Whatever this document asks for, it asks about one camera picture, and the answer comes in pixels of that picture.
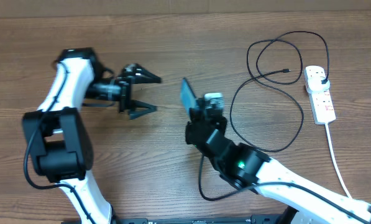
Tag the white power strip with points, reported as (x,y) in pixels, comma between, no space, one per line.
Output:
(321,103)

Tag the white charger plug adapter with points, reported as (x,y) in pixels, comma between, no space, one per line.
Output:
(317,84)

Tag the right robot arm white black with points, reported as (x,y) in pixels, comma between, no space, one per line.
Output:
(246,168)

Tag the blue Galaxy smartphone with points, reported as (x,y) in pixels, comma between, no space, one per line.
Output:
(187,96)

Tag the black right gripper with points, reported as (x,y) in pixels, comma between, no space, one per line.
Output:
(223,122)

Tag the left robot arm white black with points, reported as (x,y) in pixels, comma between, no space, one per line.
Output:
(59,153)

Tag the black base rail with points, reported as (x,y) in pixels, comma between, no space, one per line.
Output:
(254,219)

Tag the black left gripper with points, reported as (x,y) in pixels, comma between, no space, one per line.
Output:
(126,91)

